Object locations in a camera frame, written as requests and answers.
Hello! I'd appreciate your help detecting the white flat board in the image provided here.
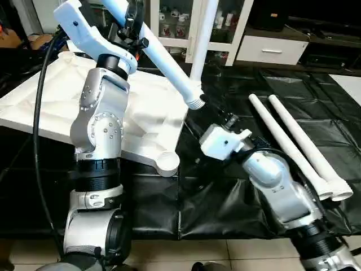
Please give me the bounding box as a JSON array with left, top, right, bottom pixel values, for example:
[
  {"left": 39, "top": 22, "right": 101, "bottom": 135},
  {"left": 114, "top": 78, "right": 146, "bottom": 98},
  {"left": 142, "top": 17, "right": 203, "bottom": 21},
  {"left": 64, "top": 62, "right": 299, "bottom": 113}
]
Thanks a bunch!
[{"left": 330, "top": 73, "right": 361, "bottom": 107}]

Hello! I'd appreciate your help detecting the white glass-door cabinet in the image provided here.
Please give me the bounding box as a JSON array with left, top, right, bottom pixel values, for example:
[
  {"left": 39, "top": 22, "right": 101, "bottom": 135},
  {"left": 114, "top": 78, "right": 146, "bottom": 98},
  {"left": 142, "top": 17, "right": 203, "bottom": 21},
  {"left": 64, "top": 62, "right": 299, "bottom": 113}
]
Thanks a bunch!
[{"left": 149, "top": 0, "right": 256, "bottom": 66}]

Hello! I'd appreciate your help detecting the black work mat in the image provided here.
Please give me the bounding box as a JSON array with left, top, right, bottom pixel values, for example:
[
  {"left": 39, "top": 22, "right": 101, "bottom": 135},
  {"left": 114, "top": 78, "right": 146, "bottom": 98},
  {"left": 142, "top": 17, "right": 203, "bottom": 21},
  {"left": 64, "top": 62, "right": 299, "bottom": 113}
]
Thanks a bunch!
[{"left": 0, "top": 48, "right": 361, "bottom": 241}]

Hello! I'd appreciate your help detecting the white drawer unit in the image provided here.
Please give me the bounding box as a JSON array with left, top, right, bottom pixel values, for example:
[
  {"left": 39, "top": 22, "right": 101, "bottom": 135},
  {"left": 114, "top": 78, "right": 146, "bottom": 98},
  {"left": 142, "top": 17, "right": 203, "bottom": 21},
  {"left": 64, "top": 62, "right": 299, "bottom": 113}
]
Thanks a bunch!
[{"left": 236, "top": 35, "right": 310, "bottom": 66}]

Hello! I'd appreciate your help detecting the white plastic table top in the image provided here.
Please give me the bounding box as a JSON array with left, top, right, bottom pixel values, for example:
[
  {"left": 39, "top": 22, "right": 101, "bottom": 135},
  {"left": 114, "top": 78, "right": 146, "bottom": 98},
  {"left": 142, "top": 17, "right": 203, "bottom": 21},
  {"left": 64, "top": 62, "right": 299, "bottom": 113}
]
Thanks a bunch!
[{"left": 0, "top": 51, "right": 191, "bottom": 178}]

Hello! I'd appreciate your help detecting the brown cardboard box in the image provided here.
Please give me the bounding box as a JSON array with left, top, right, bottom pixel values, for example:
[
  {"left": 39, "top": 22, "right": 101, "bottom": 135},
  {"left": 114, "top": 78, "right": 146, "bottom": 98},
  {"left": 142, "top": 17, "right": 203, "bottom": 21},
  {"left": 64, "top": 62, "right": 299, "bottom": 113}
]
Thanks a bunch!
[{"left": 25, "top": 31, "right": 60, "bottom": 51}]

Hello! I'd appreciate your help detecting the white plastic table leg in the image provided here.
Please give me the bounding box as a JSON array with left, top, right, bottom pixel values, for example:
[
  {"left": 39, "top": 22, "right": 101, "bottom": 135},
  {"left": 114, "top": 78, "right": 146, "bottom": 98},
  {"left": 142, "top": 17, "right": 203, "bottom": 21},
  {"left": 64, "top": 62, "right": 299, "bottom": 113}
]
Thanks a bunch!
[
  {"left": 189, "top": 0, "right": 220, "bottom": 84},
  {"left": 249, "top": 94, "right": 334, "bottom": 200},
  {"left": 268, "top": 94, "right": 354, "bottom": 202},
  {"left": 103, "top": 0, "right": 205, "bottom": 110}
]

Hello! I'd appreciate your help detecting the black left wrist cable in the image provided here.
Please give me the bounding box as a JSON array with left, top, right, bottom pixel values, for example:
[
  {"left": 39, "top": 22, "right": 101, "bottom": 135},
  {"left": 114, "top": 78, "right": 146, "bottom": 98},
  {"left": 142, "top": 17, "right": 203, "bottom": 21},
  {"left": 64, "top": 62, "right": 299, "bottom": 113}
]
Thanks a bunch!
[{"left": 32, "top": 27, "right": 71, "bottom": 255}]

